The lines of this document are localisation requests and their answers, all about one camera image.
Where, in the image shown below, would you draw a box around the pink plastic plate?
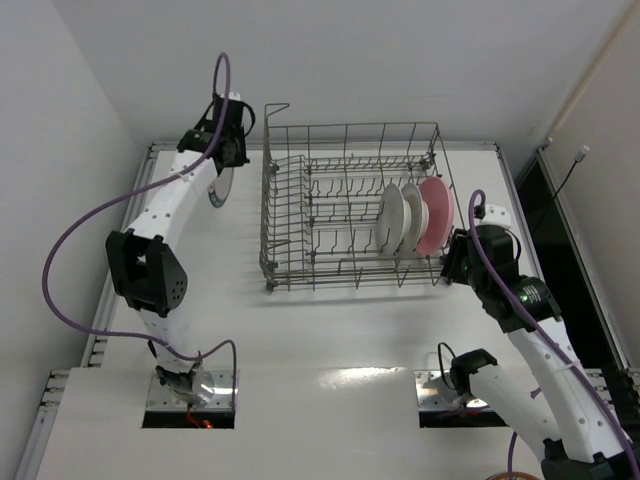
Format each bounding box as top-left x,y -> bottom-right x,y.
416,176 -> 454,256

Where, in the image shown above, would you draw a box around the green rimmed printed plate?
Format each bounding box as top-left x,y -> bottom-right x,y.
207,168 -> 234,208

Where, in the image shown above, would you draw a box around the grey wire dish rack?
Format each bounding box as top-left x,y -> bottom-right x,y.
259,103 -> 454,291

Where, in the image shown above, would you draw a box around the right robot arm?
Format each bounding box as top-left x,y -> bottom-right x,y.
442,225 -> 639,479

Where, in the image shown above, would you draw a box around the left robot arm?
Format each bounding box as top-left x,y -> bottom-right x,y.
106,92 -> 254,393

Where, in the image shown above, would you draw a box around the brown round object bottom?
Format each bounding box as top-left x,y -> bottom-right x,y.
486,471 -> 541,480

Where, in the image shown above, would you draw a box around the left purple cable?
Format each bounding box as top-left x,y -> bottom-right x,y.
41,52 -> 237,414

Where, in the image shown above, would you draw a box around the purple cable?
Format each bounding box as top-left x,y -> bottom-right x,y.
41,52 -> 237,414
467,188 -> 640,474

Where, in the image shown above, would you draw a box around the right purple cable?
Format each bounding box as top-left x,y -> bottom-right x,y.
467,188 -> 640,474

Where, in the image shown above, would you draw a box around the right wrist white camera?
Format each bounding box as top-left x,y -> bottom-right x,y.
479,203 -> 512,230

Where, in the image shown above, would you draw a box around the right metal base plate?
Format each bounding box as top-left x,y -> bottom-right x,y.
414,370 -> 489,413

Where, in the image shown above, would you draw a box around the metal base plate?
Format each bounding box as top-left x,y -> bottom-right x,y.
414,370 -> 489,413
145,370 -> 237,413

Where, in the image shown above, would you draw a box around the hanging black usb cable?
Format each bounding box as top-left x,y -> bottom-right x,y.
529,144 -> 591,236

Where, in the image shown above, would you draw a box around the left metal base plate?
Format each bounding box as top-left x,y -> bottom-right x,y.
145,370 -> 237,413

